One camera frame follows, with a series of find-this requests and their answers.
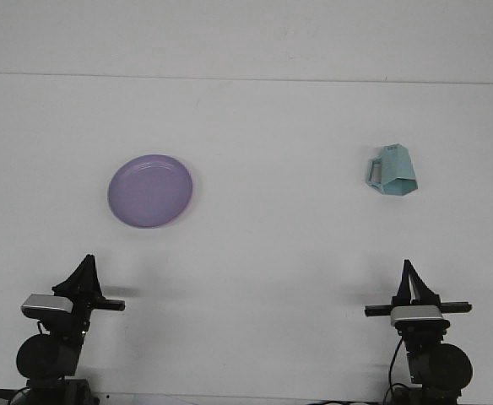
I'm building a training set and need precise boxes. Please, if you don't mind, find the pale blue hexagonal cup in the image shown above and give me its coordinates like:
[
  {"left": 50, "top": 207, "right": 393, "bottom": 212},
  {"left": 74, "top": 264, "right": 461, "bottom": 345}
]
[{"left": 364, "top": 143, "right": 420, "bottom": 196}]

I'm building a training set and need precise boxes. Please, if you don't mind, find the pale purple round plate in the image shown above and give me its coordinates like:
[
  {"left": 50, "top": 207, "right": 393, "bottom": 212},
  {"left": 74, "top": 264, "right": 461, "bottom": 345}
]
[{"left": 106, "top": 154, "right": 195, "bottom": 230}]

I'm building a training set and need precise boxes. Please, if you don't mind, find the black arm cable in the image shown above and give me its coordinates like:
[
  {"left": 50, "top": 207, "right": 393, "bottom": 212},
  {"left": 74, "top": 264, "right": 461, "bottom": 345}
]
[{"left": 386, "top": 337, "right": 404, "bottom": 392}]

